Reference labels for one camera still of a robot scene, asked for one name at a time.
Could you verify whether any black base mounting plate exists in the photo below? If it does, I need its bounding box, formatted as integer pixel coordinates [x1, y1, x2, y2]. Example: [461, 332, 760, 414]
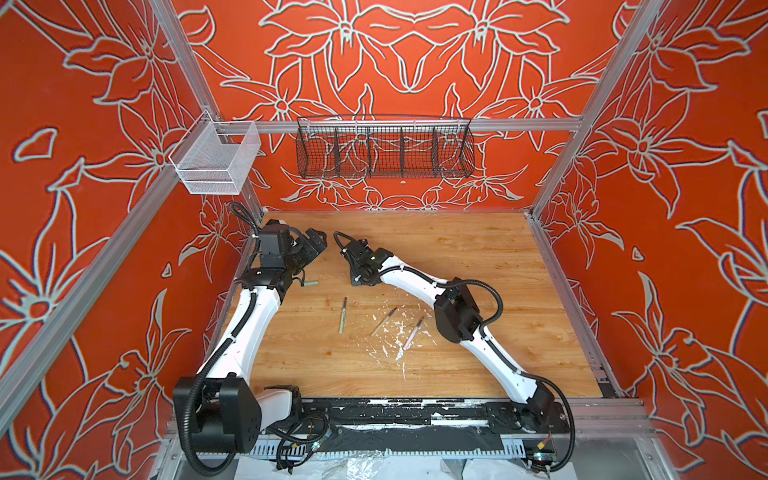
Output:
[263, 397, 572, 435]

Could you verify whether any grey cable duct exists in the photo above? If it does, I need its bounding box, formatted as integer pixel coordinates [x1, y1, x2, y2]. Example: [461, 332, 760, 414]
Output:
[198, 436, 526, 461]

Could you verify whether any green pen left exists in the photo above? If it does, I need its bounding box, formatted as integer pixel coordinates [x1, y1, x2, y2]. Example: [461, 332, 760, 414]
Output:
[338, 296, 348, 334]

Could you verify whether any black wire basket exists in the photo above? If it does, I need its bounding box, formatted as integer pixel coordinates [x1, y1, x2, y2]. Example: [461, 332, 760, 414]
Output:
[295, 114, 476, 180]

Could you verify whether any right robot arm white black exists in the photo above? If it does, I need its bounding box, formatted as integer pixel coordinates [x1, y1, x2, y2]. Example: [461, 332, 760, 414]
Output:
[333, 231, 576, 475]

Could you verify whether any clear plastic bin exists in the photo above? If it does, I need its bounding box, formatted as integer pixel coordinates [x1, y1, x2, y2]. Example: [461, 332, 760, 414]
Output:
[169, 111, 262, 195]

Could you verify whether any pink pen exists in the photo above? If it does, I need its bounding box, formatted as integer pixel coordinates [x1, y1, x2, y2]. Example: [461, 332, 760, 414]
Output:
[403, 317, 425, 351]

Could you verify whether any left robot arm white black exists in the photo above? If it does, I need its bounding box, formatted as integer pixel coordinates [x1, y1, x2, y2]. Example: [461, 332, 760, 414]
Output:
[173, 202, 327, 477]

